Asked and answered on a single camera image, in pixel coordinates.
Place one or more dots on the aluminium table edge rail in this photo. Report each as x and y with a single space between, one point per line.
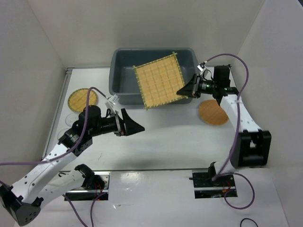
57 113

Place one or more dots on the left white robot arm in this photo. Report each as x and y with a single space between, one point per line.
24 199

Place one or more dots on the grey plastic bin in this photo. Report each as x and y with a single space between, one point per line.
122 78

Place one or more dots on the round orange woven tray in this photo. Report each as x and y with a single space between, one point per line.
211 113

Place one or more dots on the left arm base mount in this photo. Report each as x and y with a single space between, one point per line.
88 192

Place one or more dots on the square bamboo mat tray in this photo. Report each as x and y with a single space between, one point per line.
159 81

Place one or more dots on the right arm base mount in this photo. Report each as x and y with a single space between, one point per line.
205 188

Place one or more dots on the round green-rimmed bamboo tray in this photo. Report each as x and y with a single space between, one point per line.
77 100

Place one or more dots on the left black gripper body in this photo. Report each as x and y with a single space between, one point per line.
112 124

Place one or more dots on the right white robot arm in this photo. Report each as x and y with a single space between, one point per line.
251 144

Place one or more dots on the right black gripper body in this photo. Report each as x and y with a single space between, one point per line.
202 86

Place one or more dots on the clear glass bowl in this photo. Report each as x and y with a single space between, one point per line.
71 119

